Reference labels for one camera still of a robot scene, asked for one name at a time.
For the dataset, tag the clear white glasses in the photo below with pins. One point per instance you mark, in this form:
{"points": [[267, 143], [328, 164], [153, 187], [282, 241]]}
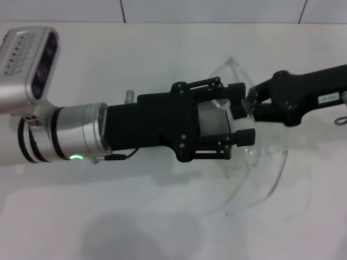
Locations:
{"points": [[276, 168]]}

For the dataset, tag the clear left wrist connector plug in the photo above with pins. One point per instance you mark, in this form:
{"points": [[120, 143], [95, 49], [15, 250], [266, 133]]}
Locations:
{"points": [[129, 96]]}

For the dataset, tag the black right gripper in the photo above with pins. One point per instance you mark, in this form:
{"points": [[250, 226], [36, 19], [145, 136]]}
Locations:
{"points": [[306, 89]]}

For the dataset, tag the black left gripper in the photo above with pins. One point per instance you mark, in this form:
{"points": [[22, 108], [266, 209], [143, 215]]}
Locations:
{"points": [[151, 124]]}

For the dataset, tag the black glasses case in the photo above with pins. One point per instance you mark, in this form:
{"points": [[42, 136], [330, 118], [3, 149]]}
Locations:
{"points": [[212, 119]]}

